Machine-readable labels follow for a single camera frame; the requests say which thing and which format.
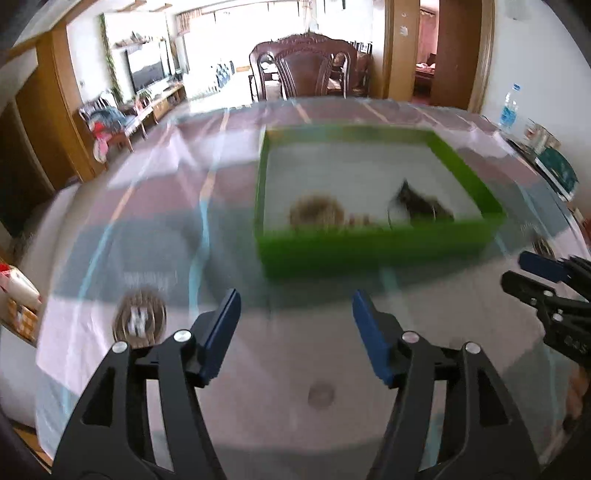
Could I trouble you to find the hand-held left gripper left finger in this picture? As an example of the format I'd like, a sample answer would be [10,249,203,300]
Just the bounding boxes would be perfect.
[53,288,242,480]

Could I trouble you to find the wooden chair with clothes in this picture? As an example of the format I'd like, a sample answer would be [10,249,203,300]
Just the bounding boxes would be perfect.
[78,92,154,163]

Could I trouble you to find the dark green desk calendar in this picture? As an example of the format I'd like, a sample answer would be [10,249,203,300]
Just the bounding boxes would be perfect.
[536,145,581,200]

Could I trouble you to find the clear water bottle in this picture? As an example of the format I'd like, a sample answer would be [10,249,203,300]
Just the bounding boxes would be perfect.
[499,83,522,136]

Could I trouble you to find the white wrist watch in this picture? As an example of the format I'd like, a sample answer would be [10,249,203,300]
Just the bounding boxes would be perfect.
[289,194,345,230]

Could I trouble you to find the striped tablecloth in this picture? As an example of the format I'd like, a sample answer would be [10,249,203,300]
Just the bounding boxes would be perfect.
[34,97,591,480]

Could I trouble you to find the person's right hand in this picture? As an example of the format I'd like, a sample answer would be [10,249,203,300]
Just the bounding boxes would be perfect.
[564,367,587,432]

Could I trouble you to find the green vine garland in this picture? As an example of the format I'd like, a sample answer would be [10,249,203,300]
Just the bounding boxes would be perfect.
[99,14,123,104]

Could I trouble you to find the wooden television cabinet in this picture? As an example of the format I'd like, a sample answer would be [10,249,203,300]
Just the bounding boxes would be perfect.
[148,83,188,123]

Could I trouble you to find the brown cream bead bracelet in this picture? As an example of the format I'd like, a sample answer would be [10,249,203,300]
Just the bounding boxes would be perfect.
[346,213,385,230]

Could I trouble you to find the cardboard box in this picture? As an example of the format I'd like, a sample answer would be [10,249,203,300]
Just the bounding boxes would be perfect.
[4,295,40,346]

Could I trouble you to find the flat screen television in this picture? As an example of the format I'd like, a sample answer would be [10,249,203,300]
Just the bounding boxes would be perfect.
[126,44,170,94]

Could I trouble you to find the carved wooden chair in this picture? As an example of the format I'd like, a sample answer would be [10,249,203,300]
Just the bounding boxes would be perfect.
[249,34,360,103]

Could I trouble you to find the red white paper bag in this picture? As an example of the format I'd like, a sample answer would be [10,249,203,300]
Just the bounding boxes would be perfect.
[0,262,42,311]

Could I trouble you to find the black clip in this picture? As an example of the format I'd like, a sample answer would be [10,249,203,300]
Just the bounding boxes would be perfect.
[392,180,455,227]

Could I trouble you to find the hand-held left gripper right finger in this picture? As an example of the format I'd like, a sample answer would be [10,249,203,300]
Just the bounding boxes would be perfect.
[352,290,541,480]

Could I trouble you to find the shiny green box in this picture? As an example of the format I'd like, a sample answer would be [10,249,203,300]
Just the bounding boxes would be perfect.
[254,127,507,280]

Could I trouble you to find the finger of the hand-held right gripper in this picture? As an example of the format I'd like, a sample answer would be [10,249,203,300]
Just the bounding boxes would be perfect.
[518,250,591,286]
[501,271,591,326]

